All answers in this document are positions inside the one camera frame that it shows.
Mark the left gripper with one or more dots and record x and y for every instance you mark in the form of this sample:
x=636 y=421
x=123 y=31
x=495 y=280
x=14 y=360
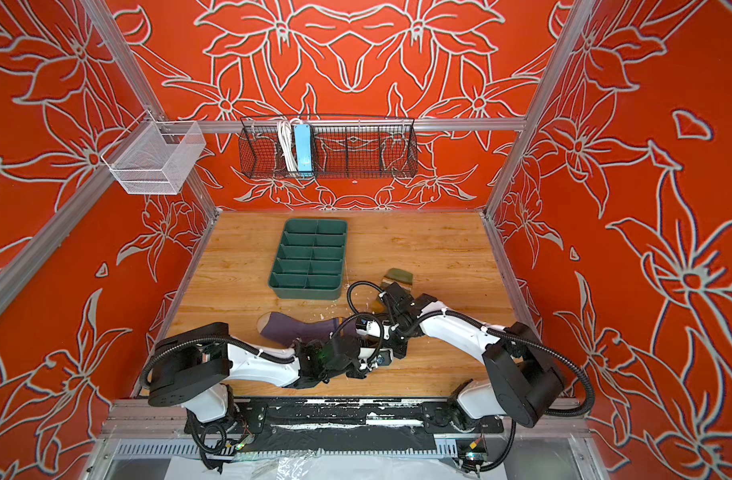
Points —
x=359 y=372

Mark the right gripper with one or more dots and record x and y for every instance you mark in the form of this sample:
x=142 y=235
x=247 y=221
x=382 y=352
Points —
x=398 y=351

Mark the green striped sock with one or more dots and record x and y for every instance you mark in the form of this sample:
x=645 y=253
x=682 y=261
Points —
x=396 y=279

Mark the purple sock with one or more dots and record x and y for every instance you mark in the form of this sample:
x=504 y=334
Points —
x=284 y=330

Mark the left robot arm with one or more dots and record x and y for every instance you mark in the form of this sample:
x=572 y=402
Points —
x=192 y=369

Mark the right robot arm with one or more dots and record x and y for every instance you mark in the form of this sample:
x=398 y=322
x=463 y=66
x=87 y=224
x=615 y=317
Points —
x=524 y=375

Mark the green divided tray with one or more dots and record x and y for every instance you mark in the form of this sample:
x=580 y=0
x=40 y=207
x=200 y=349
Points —
x=310 y=260

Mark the light blue box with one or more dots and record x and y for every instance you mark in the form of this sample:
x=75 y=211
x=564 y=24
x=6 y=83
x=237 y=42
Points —
x=304 y=147

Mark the clear plastic bin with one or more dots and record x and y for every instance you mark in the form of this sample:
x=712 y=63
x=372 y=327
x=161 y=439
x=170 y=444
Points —
x=156 y=158

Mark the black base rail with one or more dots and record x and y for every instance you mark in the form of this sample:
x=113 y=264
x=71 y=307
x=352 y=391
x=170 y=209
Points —
x=346 y=423

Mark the black wire basket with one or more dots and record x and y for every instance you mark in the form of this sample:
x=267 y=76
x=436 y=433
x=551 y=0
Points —
x=344 y=147

